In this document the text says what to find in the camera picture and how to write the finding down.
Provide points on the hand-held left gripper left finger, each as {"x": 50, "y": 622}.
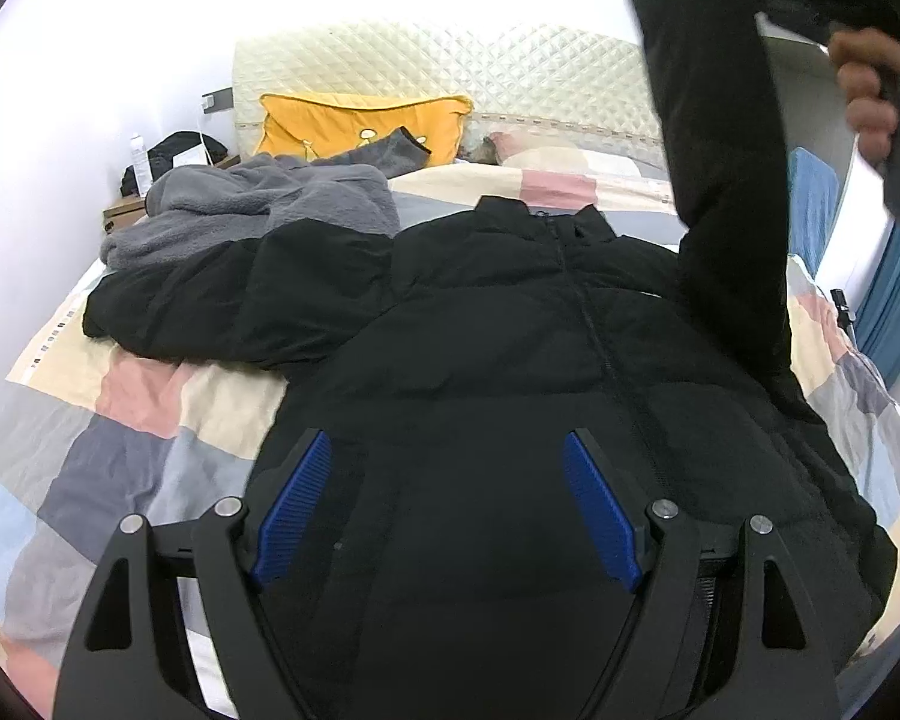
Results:
{"x": 292, "y": 510}

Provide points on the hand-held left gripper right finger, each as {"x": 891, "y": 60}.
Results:
{"x": 600, "y": 510}

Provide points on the black puffer jacket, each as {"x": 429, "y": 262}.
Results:
{"x": 495, "y": 352}

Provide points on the person's right hand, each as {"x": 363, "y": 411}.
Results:
{"x": 866, "y": 82}

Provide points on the grey wardrobe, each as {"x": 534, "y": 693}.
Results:
{"x": 802, "y": 90}

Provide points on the patchwork checked blanket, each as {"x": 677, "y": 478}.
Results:
{"x": 142, "y": 390}

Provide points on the blue towel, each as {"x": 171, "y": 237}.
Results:
{"x": 814, "y": 202}

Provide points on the black tripod stand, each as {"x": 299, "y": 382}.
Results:
{"x": 842, "y": 309}

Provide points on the grey fleece garment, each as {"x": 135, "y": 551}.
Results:
{"x": 270, "y": 195}

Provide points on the blue curtain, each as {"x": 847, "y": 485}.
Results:
{"x": 896, "y": 300}

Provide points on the wooden nightstand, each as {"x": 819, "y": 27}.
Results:
{"x": 124, "y": 211}

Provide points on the pink checked pillow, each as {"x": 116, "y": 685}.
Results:
{"x": 540, "y": 141}

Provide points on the white plastic bottle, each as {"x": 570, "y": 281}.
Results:
{"x": 139, "y": 165}

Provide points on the black bag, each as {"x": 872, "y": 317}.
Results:
{"x": 176, "y": 150}

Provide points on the yellow pillow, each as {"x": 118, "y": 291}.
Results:
{"x": 330, "y": 124}

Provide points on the cream quilted headboard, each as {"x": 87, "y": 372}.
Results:
{"x": 390, "y": 64}

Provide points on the black wall socket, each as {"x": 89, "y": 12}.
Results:
{"x": 216, "y": 101}

